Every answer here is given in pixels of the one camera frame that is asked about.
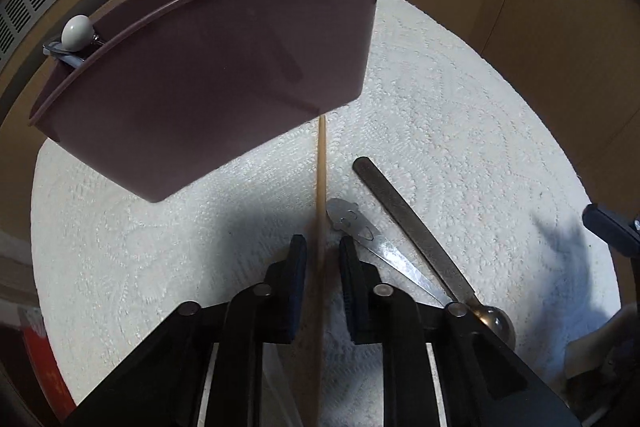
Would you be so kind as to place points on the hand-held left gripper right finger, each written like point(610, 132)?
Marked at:
point(352, 307)

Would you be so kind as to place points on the white ceramic spoon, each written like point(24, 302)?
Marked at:
point(76, 31)

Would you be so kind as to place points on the blue plastic spoon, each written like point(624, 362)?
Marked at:
point(57, 53)

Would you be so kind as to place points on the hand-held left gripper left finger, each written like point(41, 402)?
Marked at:
point(298, 282)

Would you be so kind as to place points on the metal spoon with cutout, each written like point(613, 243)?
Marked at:
point(395, 254)

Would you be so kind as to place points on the red floor mat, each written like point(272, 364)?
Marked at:
point(45, 357)

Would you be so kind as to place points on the wooden chopstick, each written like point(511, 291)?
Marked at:
point(320, 187)

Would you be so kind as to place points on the white textured tablecloth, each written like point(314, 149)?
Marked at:
point(450, 132)

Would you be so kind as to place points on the maroon plastic utensil holder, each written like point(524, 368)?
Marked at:
point(210, 82)

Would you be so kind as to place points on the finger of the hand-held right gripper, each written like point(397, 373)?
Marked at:
point(610, 224)

